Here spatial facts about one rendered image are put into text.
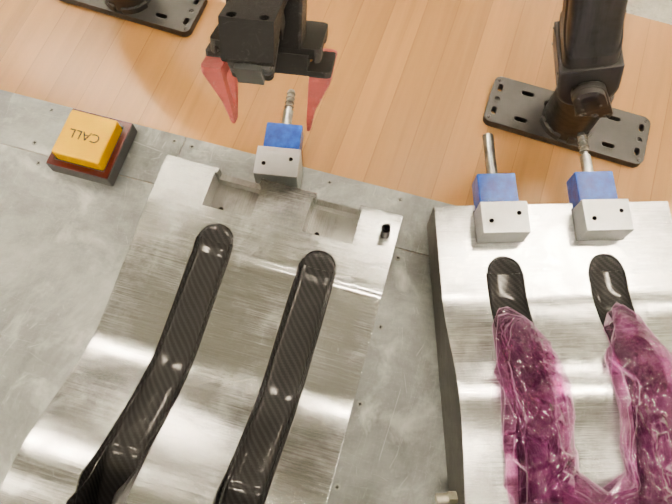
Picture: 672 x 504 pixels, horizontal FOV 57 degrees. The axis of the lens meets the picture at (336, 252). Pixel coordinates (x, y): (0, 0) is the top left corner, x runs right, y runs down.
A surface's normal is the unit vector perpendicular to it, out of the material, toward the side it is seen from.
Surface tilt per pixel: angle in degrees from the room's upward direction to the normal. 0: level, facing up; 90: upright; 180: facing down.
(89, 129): 0
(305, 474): 28
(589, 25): 88
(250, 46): 62
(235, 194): 0
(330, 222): 0
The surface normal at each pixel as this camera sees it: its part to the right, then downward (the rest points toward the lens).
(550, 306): 0.00, -0.58
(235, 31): -0.10, 0.66
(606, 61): 0.00, 0.94
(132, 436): 0.15, -0.69
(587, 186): 0.00, -0.33
